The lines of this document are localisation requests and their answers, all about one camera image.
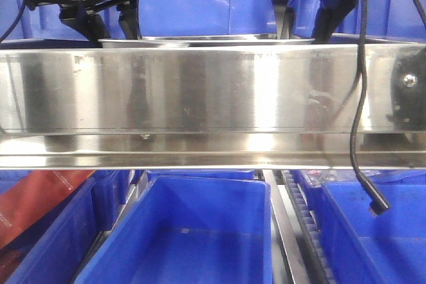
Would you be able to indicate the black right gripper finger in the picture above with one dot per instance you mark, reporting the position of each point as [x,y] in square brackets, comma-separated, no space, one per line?
[284,15]
[329,17]

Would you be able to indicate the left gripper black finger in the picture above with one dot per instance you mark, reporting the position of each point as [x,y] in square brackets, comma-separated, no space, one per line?
[92,27]
[129,18]

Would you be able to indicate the silver metal tray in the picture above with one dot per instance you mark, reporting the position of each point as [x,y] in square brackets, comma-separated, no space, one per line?
[203,41]

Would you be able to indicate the red bag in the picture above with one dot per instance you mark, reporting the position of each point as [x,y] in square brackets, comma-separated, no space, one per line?
[34,196]

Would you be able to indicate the lower centre blue bin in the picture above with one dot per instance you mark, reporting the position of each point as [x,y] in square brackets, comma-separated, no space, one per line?
[190,230]

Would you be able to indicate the lower left blue bin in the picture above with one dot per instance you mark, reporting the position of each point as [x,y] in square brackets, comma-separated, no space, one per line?
[53,248]

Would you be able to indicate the lower right blue bin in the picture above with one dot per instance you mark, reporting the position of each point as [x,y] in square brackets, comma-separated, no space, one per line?
[360,247]

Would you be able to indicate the lower black roller track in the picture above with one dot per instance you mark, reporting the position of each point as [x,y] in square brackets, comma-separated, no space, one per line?
[318,266]

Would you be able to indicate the steel front shelf rail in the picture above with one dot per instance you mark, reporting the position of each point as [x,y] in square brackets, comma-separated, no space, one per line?
[287,106]

